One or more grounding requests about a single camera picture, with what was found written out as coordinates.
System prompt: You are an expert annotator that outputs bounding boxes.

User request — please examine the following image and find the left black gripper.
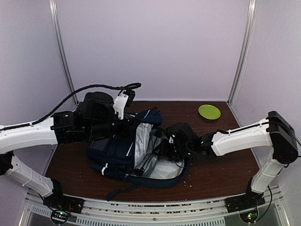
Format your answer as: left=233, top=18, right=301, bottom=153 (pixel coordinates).
left=85, top=113, right=140, bottom=139

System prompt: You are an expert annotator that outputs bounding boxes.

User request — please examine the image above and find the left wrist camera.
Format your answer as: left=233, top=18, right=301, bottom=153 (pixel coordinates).
left=113, top=89, right=135, bottom=120

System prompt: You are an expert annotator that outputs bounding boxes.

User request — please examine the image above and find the green plate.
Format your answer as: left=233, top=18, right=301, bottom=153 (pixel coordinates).
left=198, top=105, right=221, bottom=120

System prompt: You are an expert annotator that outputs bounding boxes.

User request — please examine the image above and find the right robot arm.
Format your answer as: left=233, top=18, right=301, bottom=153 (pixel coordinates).
left=154, top=111, right=301, bottom=208

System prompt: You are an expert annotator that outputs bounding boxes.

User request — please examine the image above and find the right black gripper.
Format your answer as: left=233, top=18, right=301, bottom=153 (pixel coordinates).
left=153, top=138, right=192, bottom=162

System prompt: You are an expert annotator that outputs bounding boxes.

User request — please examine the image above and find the right aluminium frame post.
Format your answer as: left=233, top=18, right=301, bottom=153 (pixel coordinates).
left=228, top=0, right=257, bottom=107

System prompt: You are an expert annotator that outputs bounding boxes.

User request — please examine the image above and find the aluminium frame post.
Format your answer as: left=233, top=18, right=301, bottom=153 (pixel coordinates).
left=228, top=0, right=257, bottom=107
left=49, top=0, right=75, bottom=93

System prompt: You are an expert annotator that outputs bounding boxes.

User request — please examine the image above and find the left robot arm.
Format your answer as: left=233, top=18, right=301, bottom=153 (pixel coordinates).
left=0, top=89, right=135, bottom=209

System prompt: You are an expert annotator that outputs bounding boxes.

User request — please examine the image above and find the navy blue backpack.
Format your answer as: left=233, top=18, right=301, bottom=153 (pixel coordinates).
left=87, top=107, right=191, bottom=201

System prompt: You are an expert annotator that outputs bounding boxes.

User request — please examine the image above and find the front aluminium rail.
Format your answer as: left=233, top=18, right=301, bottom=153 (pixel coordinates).
left=25, top=193, right=287, bottom=226

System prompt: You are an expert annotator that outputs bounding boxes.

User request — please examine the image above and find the left aluminium frame post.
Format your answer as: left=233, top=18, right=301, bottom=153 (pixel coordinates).
left=49, top=0, right=75, bottom=93

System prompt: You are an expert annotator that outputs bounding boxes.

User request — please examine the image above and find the grey zip pouch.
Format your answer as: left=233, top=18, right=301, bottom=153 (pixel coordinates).
left=134, top=138, right=161, bottom=178

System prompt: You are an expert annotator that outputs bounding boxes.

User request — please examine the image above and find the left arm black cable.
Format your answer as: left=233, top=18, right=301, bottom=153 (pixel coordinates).
left=0, top=82, right=142, bottom=130

